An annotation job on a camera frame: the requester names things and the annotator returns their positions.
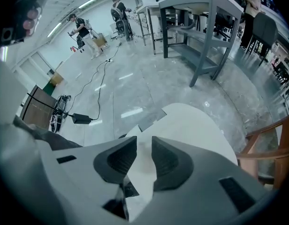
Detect person's dark trousers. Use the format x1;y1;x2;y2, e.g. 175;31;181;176
12;115;84;150

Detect person's white shirt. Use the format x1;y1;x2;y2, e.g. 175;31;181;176
0;47;42;150

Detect black office chair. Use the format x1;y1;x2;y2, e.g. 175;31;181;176
214;0;243;42

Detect grey upholstered chair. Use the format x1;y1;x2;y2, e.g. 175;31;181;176
245;11;279;67

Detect dark brown wooden cabinet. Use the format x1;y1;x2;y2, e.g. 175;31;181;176
19;84;59;130

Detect black power cable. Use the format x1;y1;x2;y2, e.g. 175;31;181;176
63;60;108;115
91;60;109;121

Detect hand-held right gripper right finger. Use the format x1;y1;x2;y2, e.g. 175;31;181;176
151;135;194;192

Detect white table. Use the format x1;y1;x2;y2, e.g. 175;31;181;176
136;4;164;55

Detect ceiling light tube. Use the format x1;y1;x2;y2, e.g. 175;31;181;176
46;22;63;38
78;0;103;9

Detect person's head-worn camera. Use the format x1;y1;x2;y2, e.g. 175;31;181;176
0;0;49;48

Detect brown wooden chair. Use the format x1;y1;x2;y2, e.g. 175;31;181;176
235;111;289;190

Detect black power adapter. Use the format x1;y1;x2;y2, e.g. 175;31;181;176
71;112;94;125

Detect cardboard box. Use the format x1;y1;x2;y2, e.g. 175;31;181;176
50;72;65;87
92;33;108;48

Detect grey metal table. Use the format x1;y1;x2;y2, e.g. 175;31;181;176
158;0;244;88

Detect bundle of cables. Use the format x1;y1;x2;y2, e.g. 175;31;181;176
49;94;72;134

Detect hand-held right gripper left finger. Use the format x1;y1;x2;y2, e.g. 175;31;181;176
93;135;138;184

